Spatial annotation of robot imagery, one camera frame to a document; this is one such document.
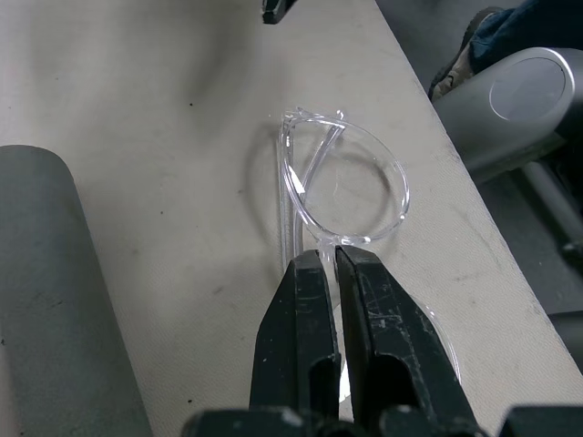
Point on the person's brown shoe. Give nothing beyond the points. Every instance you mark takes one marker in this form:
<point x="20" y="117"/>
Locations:
<point x="460" y="64"/>

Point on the person's blue trouser leg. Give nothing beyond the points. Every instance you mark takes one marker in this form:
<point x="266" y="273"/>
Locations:
<point x="524" y="27"/>

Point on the clear plastic glasses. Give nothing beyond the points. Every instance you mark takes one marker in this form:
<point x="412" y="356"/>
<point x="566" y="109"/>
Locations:
<point x="300" y="186"/>

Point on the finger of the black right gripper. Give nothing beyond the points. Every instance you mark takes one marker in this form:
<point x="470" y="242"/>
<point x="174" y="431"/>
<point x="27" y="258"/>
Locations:
<point x="273" y="10"/>

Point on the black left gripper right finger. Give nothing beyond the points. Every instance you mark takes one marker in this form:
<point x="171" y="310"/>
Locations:
<point x="391" y="328"/>

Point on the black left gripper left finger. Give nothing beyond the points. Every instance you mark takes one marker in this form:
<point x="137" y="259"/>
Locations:
<point x="291" y="328"/>

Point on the grey cylindrical glasses case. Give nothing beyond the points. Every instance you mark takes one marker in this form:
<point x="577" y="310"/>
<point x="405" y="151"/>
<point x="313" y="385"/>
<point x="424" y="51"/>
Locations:
<point x="50" y="291"/>

